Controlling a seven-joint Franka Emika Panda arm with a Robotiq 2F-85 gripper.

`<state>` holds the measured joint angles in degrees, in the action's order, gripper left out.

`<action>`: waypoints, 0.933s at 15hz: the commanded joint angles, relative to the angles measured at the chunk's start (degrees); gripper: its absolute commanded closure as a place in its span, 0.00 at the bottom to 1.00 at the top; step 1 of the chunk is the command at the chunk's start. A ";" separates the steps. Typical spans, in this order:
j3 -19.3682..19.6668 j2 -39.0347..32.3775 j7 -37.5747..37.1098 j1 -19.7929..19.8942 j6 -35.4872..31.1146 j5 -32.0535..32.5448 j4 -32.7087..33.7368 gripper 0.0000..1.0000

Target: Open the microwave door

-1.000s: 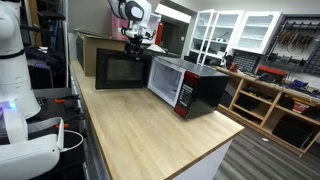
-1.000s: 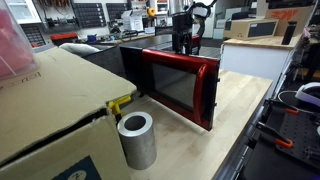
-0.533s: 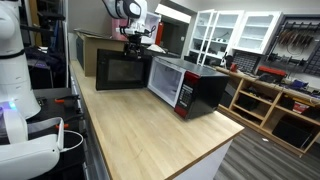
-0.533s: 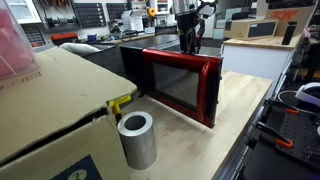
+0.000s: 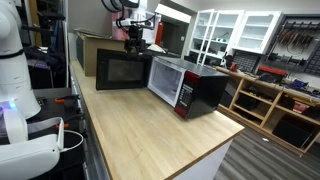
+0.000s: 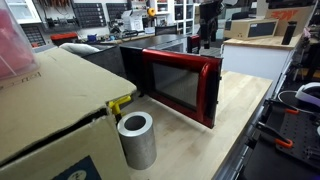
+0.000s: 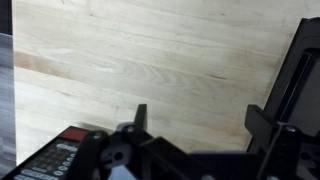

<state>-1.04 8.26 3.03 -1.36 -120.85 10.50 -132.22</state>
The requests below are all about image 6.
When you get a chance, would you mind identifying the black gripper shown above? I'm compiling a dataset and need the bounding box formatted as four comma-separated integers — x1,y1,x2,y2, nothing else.
198,0,224,50

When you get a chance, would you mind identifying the red microwave door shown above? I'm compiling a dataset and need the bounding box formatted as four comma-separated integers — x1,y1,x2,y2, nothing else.
141,48,224,130

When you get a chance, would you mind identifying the white open carton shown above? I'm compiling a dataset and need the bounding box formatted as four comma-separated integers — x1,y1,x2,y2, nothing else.
120,9,145,33

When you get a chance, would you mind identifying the white shelf unit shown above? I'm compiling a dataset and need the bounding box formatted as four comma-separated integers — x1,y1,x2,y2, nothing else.
172,0,196,36

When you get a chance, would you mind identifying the white cabinet with wooden top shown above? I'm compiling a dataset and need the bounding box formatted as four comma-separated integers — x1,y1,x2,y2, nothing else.
219,34,303,82

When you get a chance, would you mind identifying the black cylindrical bottle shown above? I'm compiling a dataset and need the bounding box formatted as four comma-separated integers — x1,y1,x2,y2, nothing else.
281,20,298,46

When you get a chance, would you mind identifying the cardboard box with orange print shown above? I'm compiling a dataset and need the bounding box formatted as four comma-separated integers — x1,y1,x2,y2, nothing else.
264,5,315,38

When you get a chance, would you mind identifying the small black parts bin panel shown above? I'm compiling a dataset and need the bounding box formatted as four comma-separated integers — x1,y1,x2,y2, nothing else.
105,2,130,22

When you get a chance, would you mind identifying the black fabric bin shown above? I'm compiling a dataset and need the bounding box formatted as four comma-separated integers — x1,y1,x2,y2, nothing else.
81,44,128,80

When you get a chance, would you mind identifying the white headset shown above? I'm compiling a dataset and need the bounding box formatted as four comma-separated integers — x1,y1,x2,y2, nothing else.
294,81,320,108

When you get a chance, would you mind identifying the blue cup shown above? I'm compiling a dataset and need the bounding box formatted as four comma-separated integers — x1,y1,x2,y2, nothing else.
86,33,98,43

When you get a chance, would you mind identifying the large black parts bin panel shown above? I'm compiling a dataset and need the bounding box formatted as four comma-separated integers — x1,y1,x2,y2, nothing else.
72,2,108,30

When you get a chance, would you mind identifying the aluminium hollow cylinder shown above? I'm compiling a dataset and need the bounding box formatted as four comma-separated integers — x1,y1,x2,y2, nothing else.
117,111,158,171

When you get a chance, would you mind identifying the grey cushion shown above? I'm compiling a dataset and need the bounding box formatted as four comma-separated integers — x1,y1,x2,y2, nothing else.
59,42,101,57

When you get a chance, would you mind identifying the black perforated breadboard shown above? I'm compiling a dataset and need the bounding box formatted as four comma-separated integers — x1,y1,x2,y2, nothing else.
275,111,320,168

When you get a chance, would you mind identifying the red toolbox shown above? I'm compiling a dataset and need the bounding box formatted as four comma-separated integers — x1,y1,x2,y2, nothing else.
49,32,80,46

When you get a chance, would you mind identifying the large brown cardboard box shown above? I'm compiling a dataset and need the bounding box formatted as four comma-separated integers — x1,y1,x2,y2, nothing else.
0,47,138,180

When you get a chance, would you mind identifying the grey keypad panel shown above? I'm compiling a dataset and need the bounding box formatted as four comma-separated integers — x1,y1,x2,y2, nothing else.
21,24,47,49

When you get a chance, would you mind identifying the pink translucent plastic container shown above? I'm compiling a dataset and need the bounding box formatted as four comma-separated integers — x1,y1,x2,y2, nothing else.
0,0,41,81

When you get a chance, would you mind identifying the white cable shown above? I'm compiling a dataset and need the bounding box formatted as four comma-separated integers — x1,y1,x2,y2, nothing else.
277,89,316,115

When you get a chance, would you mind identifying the black clamp with orange handle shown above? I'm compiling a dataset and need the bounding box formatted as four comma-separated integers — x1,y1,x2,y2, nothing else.
265,97,301,116
255,121,295,150

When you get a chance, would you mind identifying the yellow clamp handle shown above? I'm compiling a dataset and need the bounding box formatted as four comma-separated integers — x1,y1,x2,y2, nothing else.
107,94,133,124

